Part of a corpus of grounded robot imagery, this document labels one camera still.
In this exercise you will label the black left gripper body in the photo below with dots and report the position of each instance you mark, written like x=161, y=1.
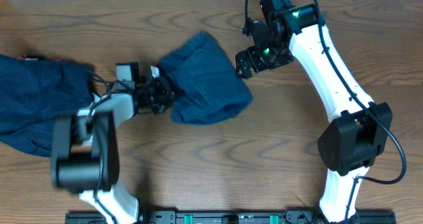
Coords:
x=162, y=94

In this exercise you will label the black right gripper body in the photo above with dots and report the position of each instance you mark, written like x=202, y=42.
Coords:
x=269, y=56

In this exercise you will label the blue denim shorts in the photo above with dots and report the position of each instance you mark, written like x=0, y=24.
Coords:
x=206, y=87

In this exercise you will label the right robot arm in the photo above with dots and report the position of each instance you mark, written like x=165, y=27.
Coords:
x=356, y=133

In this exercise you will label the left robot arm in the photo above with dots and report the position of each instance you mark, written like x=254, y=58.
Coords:
x=85, y=159

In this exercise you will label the dark navy folded garment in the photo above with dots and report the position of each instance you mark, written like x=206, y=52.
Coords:
x=33, y=93

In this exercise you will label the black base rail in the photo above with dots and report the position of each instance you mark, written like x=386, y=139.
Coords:
x=289, y=216

